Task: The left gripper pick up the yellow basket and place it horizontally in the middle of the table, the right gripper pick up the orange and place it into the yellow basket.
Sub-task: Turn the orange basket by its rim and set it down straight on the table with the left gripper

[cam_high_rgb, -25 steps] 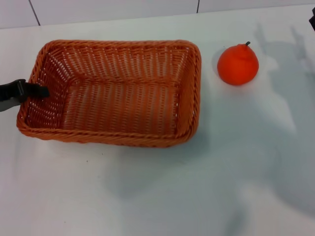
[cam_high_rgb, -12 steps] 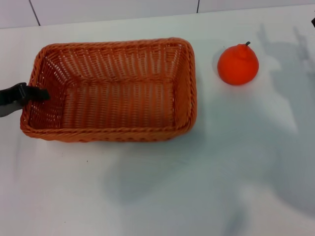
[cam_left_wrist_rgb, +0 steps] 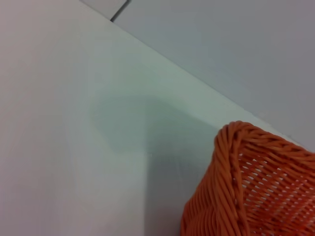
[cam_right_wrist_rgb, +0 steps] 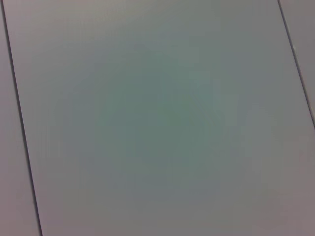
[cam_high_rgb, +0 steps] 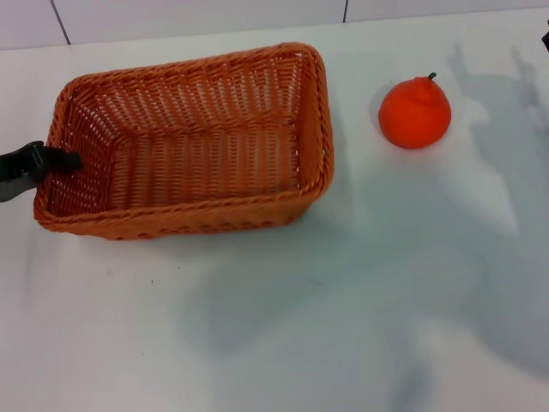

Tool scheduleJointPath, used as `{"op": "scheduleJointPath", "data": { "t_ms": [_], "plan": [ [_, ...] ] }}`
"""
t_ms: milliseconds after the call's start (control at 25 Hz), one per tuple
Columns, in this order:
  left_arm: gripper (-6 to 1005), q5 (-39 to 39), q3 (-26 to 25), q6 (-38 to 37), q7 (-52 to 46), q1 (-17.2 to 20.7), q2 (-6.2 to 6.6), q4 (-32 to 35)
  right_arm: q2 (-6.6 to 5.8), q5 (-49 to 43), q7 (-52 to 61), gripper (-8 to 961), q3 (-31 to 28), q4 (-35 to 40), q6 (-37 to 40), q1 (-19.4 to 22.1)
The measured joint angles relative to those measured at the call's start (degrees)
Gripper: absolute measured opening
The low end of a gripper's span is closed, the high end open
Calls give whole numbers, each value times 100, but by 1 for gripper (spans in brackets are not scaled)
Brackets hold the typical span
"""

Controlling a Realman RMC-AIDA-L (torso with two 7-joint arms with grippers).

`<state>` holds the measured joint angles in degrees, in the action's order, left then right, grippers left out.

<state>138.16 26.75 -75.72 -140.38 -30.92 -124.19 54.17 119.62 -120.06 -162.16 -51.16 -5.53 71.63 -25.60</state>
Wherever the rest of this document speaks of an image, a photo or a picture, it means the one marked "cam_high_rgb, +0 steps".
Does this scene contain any orange woven plastic basket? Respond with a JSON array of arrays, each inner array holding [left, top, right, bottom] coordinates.
[[33, 41, 335, 242]]

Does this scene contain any orange toy fruit with stem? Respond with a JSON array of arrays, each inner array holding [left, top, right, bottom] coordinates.
[[377, 71, 453, 150]]

